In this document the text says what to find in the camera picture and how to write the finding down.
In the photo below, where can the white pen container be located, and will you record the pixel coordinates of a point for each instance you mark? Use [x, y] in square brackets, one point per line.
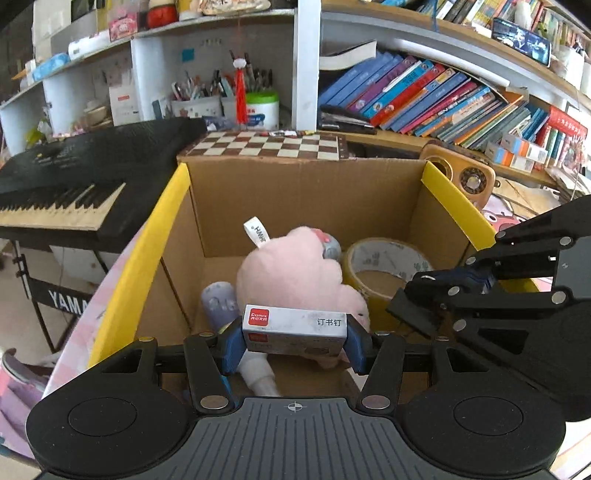
[572, 67]

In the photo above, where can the black electronic keyboard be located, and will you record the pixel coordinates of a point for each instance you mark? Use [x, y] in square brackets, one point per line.
[83, 170]

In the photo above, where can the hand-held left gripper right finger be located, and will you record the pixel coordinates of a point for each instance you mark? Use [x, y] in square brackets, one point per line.
[359, 348]

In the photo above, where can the pen holder with pens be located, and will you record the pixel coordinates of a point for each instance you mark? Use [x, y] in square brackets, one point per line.
[196, 106]

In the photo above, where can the pink small box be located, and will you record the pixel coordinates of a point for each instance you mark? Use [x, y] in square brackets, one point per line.
[123, 26]

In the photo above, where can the pink checked cloth desktop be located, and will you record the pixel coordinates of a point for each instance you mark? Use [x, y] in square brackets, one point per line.
[78, 355]

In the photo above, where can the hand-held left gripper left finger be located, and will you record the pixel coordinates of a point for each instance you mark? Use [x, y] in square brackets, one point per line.
[231, 348]

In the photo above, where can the red boxed books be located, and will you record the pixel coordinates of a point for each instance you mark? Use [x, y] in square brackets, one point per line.
[563, 134]

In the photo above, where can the yellow tape roll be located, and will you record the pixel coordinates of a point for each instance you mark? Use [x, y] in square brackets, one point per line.
[369, 288]

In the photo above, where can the orange blue small box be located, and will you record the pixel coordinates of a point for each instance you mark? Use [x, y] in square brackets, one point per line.
[508, 158]
[526, 147]

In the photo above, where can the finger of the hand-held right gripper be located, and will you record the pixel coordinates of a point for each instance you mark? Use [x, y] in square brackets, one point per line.
[531, 249]
[425, 309]

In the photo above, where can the blue tissue pack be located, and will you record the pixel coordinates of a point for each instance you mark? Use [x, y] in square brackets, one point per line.
[51, 67]

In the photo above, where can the chessboard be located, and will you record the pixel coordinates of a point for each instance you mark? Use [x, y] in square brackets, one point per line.
[263, 145]

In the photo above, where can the white spray bottle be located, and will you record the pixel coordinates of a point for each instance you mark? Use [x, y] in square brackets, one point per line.
[219, 302]

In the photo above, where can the row of leaning colourful books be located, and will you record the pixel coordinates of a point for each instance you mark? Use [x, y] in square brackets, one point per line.
[415, 97]

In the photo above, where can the red round doll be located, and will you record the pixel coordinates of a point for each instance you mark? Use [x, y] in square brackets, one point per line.
[161, 14]

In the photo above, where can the red tassel charm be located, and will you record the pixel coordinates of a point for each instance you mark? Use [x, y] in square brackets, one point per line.
[241, 92]

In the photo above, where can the thick white-paged book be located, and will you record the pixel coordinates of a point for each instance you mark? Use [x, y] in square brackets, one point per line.
[348, 55]

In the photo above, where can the white staple box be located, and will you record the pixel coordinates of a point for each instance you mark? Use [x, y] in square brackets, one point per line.
[295, 330]

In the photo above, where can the brown retro radio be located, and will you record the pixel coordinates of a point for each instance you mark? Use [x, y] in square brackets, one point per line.
[471, 177]

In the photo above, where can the pink figurine ornament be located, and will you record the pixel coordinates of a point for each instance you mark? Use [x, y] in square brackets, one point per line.
[231, 5]

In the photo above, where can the white bookshelf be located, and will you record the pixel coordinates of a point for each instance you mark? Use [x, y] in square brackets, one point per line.
[307, 69]

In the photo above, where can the row of paperback books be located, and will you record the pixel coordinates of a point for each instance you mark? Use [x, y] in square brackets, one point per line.
[461, 11]

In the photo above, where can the black stapler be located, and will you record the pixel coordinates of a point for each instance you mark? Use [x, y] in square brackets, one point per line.
[346, 123]

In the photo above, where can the black keyboard stand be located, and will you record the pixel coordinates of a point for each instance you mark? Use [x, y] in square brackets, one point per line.
[60, 300]

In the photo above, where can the pink plush pig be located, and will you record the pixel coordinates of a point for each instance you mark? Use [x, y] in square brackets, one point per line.
[286, 272]

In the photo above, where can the pile of papers and books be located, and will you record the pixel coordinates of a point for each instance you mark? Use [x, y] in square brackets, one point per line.
[570, 184]

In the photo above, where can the white box red label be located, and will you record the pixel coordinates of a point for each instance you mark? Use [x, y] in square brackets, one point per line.
[123, 104]

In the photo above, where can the yellow cardboard box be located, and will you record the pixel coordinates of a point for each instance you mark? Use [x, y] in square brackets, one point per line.
[304, 198]

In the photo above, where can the white tissue pack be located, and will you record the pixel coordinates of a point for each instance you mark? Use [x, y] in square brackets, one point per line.
[90, 45]

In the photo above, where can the blue-grey toy truck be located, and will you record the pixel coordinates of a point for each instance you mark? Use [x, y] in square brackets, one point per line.
[330, 247]

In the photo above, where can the white tub green lid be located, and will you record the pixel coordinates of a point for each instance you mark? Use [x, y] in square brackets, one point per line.
[262, 113]

